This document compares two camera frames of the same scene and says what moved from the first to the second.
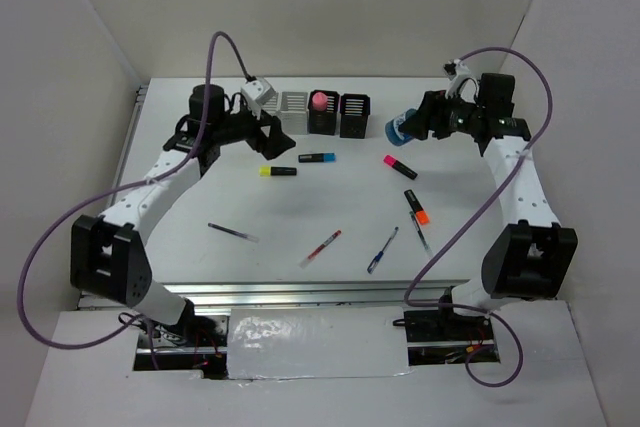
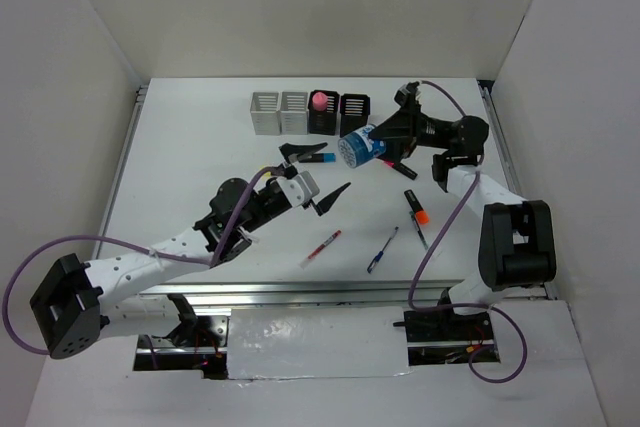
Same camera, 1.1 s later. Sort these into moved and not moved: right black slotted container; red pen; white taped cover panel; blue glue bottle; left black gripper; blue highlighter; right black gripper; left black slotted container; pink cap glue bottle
Moved: right black gripper; blue glue bottle; left black gripper
Not moved: red pen; blue highlighter; pink cap glue bottle; left black slotted container; right black slotted container; white taped cover panel
